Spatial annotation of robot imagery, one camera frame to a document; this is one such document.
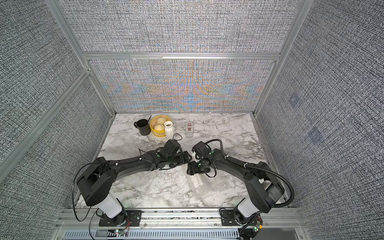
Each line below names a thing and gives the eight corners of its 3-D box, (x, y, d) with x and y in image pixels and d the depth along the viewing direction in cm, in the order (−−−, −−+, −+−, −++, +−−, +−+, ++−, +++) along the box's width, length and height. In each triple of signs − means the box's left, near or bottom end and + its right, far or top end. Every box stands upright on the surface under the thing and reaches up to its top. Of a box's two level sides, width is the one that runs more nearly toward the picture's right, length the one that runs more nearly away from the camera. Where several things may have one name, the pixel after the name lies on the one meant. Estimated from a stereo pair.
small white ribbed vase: (167, 143, 104) (163, 127, 90) (168, 137, 107) (164, 120, 94) (174, 143, 104) (171, 127, 90) (174, 137, 107) (172, 120, 94)
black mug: (136, 135, 108) (132, 126, 101) (139, 127, 113) (135, 119, 105) (150, 135, 108) (147, 126, 101) (152, 127, 113) (149, 119, 105)
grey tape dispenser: (185, 138, 107) (185, 134, 103) (186, 125, 115) (185, 121, 111) (193, 138, 107) (193, 134, 103) (193, 125, 115) (193, 121, 111)
